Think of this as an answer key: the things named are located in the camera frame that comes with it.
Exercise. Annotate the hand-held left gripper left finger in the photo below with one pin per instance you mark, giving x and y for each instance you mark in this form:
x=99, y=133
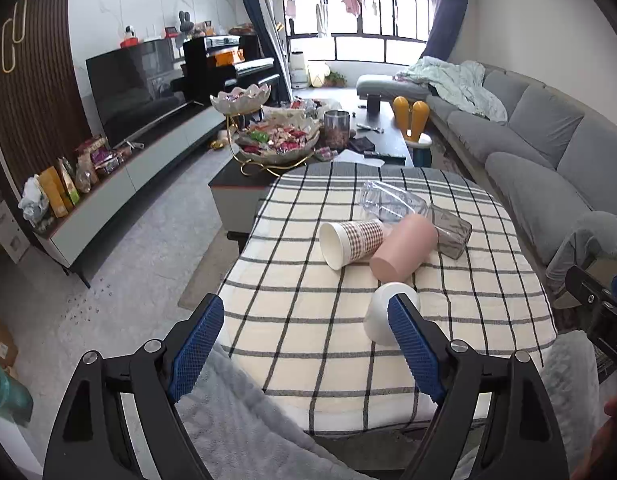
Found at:
x=198, y=350

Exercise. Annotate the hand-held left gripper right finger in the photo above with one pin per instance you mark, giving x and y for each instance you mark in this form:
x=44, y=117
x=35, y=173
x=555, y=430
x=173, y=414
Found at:
x=413, y=350

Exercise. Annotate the white cup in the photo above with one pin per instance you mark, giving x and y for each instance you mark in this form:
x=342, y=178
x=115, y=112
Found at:
x=378, y=315

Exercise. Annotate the pink cup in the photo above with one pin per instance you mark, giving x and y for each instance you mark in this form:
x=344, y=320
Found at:
x=403, y=250

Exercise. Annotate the grey glass cup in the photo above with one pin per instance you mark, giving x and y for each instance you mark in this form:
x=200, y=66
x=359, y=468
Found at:
x=453, y=235

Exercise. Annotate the plaid paper cup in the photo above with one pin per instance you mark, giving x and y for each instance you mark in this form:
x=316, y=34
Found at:
x=348, y=242

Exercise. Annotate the clear plastic cup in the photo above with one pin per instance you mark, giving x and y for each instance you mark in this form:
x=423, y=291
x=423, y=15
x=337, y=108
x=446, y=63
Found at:
x=388, y=202

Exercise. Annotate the person's right hand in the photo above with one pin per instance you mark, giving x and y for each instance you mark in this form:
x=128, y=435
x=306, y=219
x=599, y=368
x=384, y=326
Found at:
x=616, y=405

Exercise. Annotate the grey garment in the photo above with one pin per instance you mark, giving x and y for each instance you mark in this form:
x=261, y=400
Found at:
x=583, y=240

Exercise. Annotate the beige rug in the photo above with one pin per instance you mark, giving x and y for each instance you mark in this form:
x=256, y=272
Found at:
x=203, y=280

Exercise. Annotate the grey fleece blanket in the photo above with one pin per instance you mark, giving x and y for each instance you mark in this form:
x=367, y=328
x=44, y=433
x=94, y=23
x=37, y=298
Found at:
x=238, y=425

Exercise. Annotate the checked white tablecloth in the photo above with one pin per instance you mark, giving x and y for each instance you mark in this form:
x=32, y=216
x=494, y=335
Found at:
x=298, y=310

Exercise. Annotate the dark coffee table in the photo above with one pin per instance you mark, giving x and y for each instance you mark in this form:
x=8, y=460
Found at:
x=228, y=197

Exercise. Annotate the grey television cabinet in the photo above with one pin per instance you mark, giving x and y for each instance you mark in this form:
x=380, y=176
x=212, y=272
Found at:
x=103, y=210

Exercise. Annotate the grey sofa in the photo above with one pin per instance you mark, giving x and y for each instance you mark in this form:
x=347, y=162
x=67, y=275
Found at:
x=528, y=125

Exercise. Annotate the green plastic bag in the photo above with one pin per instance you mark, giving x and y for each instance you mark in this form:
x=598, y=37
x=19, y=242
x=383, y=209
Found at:
x=8, y=395

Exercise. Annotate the black remote control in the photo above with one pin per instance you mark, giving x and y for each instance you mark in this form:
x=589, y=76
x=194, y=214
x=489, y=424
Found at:
x=383, y=155

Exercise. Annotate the dark wallet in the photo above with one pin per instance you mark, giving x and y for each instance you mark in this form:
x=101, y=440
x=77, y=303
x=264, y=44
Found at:
x=361, y=144

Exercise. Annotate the green snack bag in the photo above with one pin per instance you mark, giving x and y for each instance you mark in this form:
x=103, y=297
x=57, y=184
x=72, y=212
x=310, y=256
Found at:
x=68, y=180

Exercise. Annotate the orange snack bag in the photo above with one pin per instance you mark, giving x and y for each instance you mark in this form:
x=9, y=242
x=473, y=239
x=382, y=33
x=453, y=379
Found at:
x=53, y=190

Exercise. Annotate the white box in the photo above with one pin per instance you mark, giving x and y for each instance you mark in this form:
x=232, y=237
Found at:
x=8, y=235

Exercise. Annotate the red snack bag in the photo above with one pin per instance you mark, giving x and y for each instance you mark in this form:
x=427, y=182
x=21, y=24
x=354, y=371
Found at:
x=96, y=152

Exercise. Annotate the white plastic bag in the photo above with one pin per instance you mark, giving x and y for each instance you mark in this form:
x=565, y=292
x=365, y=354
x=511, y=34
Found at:
x=33, y=200

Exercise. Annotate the two-tier snack bowl stand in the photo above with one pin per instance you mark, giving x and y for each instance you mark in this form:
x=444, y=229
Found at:
x=278, y=140

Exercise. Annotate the glass jar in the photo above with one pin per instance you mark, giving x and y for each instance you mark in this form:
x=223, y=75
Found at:
x=336, y=130

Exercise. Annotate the light green blanket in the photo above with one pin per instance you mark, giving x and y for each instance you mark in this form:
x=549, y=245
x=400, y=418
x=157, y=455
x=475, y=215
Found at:
x=458, y=85

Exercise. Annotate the black television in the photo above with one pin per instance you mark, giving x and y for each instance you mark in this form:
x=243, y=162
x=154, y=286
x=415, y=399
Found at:
x=133, y=85

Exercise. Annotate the potted plant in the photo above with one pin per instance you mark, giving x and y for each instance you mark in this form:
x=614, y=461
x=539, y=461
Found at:
x=336, y=80

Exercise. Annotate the black piano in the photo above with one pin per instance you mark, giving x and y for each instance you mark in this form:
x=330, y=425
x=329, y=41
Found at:
x=203, y=65

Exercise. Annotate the orange box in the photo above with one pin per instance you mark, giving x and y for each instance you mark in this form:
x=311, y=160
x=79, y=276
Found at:
x=227, y=56

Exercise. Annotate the white appliance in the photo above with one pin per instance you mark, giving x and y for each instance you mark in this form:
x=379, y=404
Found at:
x=298, y=67

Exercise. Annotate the window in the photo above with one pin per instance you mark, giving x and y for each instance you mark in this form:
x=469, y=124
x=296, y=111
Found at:
x=368, y=35

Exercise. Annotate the grey rabbit figure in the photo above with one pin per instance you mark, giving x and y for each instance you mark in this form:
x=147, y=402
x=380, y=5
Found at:
x=184, y=22

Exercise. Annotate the blue and grey curtain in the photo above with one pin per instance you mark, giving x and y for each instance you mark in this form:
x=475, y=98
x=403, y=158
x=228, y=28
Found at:
x=261, y=20

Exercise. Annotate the white hanging garment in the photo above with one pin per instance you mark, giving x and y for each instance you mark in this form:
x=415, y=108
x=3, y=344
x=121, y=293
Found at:
x=321, y=19

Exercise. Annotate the pink hanging garment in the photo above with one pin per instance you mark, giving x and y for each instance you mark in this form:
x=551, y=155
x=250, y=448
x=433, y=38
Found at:
x=349, y=3

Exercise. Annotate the white security camera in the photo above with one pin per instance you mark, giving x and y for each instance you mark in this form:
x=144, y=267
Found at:
x=131, y=32

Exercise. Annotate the paperclip wall decoration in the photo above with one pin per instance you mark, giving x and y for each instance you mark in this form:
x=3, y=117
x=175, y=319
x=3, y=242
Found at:
x=3, y=45
x=25, y=17

